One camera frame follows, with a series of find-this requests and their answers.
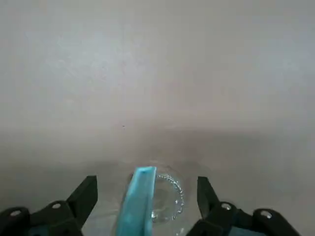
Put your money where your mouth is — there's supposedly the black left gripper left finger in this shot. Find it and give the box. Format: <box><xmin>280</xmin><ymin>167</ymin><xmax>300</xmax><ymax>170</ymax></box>
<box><xmin>0</xmin><ymin>175</ymin><xmax>98</xmax><ymax>236</ymax></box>

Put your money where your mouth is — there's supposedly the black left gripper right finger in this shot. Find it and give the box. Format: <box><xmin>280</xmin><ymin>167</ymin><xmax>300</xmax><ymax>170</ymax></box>
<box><xmin>194</xmin><ymin>176</ymin><xmax>303</xmax><ymax>236</ymax></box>

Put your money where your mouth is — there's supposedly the clear bottle blue lid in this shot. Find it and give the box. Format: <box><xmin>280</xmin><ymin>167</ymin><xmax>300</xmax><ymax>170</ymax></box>
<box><xmin>112</xmin><ymin>159</ymin><xmax>189</xmax><ymax>236</ymax></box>

